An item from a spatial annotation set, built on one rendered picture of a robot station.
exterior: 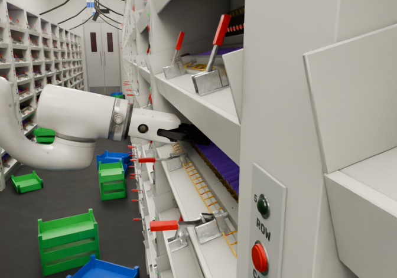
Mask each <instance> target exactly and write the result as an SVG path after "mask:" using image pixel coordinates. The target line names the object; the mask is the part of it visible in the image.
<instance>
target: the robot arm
mask: <svg viewBox="0 0 397 278"><path fill-rule="evenodd" d="M114 105H115V106H114ZM133 105H134V104H133V103H131V104H130V106H128V100H124V99H119V98H115V97H110V96H104V95H101V94H96V93H90V92H86V91H81V90H76V89H70V88H67V87H61V86H56V85H52V84H47V85H46V86H45V87H44V88H43V90H42V92H41V94H40V98H39V101H38V106H37V123H38V125H39V127H42V128H46V129H52V130H54V131H55V133H56V134H55V138H54V142H53V143H52V144H50V145H42V144H37V143H34V142H32V141H30V140H29V139H28V138H27V137H26V136H25V135H24V134H23V132H22V130H21V129H20V126H19V124H18V120H17V116H16V111H15V103H14V95H13V91H12V87H11V85H10V83H9V82H8V81H7V80H6V79H5V78H3V77H0V146H1V148H2V149H3V150H4V151H5V152H6V153H7V154H9V155H10V156H11V157H13V158H14V159H15V160H16V161H18V162H20V163H22V164H24V165H26V166H29V167H31V168H35V169H43V170H51V171H78V170H81V169H85V168H87V167H88V166H89V165H90V163H91V161H92V158H93V154H94V151H95V144H96V139H97V138H105V139H112V140H118V141H121V137H122V136H124V137H123V139H125V140H126V139H127V137H128V136H133V137H136V138H141V139H146V140H151V141H154V142H161V143H168V144H175V143H176V142H177V140H180V141H184V142H190V143H195V144H199V145H206V146H209V143H210V139H209V138H208V137H207V136H206V135H205V134H204V133H203V132H202V131H201V130H200V129H198V128H197V127H196V126H195V125H192V124H190V125H189V124H187V123H181V121H180V120H179V118H178V117H177V116H176V115H175V114H172V113H165V112H158V111H154V110H147V109H138V108H133ZM189 126H190V127H189ZM109 130H110V131H109ZM108 136H109V137H108Z"/></svg>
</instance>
